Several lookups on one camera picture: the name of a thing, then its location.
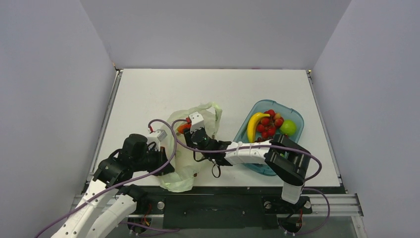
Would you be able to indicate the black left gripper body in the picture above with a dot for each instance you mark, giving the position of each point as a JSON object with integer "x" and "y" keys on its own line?
{"x": 150, "y": 159}

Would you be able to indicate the red fake bell pepper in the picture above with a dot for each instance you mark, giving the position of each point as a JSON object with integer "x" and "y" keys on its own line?
{"x": 183, "y": 127}

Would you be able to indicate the light green plastic bag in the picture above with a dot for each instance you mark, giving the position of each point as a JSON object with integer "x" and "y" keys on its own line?
{"x": 185, "y": 167}

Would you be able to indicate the yellow fake banana bunch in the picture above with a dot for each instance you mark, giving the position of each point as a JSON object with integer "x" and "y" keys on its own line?
{"x": 252, "y": 125}

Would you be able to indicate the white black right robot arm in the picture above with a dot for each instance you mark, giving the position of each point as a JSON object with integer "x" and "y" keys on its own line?
{"x": 286, "y": 158}

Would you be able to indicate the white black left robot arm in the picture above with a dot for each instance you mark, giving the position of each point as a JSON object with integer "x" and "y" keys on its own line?
{"x": 111, "y": 194}

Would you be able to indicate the red fake strawberry bunch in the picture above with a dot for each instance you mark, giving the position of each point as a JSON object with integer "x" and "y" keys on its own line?
{"x": 268, "y": 126}

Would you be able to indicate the green fake apple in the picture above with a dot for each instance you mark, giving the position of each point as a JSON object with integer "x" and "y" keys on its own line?
{"x": 288, "y": 128}

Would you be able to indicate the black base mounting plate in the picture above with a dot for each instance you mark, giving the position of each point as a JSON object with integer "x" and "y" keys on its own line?
{"x": 218, "y": 207}

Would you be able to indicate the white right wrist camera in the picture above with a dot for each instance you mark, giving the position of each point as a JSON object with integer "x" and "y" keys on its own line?
{"x": 197, "y": 121}

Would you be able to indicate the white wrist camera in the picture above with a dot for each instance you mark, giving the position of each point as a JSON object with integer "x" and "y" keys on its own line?
{"x": 197, "y": 121}
{"x": 155, "y": 138}

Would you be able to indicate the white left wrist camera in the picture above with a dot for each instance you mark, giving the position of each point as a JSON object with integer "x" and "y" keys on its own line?
{"x": 155, "y": 138}

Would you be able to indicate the aluminium frame rail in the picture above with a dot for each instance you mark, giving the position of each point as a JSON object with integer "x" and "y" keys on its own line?
{"x": 341, "y": 205}

